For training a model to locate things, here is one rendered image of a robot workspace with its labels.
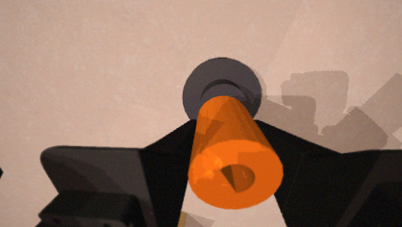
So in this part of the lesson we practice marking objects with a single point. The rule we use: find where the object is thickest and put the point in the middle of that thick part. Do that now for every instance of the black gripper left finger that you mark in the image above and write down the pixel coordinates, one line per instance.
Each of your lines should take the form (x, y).
(157, 174)

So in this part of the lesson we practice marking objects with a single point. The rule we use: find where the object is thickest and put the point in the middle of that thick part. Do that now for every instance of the dark grey round pedestal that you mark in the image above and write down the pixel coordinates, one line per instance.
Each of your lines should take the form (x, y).
(221, 76)

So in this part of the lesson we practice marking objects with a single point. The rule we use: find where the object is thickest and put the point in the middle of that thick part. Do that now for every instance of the orange knob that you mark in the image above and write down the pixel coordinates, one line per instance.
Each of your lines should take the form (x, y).
(232, 165)

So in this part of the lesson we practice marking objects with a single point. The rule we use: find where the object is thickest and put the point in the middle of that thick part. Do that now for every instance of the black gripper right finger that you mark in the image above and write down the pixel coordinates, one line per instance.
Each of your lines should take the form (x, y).
(322, 187)

